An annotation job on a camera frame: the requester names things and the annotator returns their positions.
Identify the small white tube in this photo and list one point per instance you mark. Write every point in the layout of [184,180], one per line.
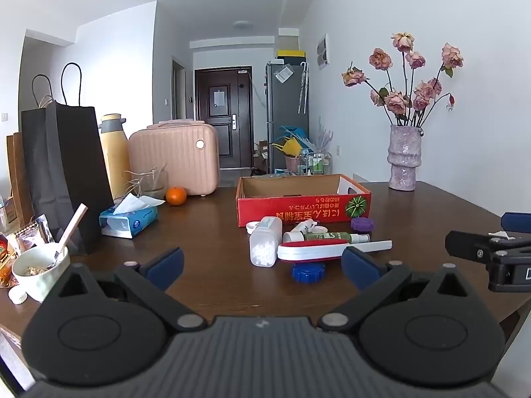
[292,237]

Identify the clear plastic container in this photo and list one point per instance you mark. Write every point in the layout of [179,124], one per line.
[263,248]

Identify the white spray bottle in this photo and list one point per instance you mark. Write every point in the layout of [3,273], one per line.
[305,227]

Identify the blue tissue pack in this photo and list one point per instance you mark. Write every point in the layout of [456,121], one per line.
[132,219]

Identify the blue ribbed cap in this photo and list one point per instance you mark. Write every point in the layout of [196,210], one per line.
[309,273]

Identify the clear plastic pouch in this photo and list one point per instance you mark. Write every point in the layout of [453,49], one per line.
[283,74]

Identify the pale purple dried stems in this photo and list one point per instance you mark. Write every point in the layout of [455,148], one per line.
[325,137]

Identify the white paper notice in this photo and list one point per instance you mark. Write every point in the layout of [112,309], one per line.
[220,96]

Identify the yellow thermos jug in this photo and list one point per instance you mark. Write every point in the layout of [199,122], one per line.
[114,153]

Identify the black paper bag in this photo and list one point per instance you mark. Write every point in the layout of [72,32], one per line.
[66,166]

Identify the pink plastic bucket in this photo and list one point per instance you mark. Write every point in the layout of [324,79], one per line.
[292,163]

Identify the dark brown entrance door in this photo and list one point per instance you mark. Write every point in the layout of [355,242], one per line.
[224,132]

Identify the small white ribbed lid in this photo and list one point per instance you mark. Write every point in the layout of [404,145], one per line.
[18,296]

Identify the white folded umbrella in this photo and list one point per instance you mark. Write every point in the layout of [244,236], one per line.
[304,87]

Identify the red cardboard box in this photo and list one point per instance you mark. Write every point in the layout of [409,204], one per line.
[290,211]

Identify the dried pink rose bouquet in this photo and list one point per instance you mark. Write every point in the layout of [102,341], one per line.
[396,101]

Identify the orange fruit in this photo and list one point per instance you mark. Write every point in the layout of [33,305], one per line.
[176,196]

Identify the clear glass cup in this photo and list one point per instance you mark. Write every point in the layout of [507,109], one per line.
[153,184]

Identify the white wall panel box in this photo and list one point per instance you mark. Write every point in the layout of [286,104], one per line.
[322,52]

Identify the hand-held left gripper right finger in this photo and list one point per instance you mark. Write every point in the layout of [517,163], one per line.
[359,267]

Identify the blue and yellow bundle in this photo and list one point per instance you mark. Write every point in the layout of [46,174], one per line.
[290,143]

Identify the white bottle cap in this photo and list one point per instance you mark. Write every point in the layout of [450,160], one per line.
[252,228]

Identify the green transparent bottle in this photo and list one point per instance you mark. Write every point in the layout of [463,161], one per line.
[327,236]

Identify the round ceiling light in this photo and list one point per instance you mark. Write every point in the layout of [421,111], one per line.
[243,24]

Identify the clear snack packet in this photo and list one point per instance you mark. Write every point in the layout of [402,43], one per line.
[35,232]

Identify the metal rack with bottles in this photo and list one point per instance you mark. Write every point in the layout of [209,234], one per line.
[317,166]

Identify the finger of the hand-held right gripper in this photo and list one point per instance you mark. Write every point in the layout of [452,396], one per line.
[518,223]
[468,245]

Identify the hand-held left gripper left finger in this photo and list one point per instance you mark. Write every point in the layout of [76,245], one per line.
[166,263]

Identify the pink hard suitcase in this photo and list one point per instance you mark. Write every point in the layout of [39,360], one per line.
[166,157]

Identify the orange snack packet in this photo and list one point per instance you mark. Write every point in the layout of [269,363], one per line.
[6,261]

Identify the grey refrigerator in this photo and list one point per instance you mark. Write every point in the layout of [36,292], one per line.
[286,107]

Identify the yellow and black box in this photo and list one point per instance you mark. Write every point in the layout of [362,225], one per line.
[290,56]

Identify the purple ribbed cap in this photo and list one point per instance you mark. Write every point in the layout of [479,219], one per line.
[362,224]

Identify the brown paper bag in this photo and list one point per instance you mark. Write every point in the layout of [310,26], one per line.
[18,174]

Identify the small brown carton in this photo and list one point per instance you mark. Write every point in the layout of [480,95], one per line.
[262,155]

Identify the white bowl of oatmeal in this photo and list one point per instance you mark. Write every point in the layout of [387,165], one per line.
[37,286]

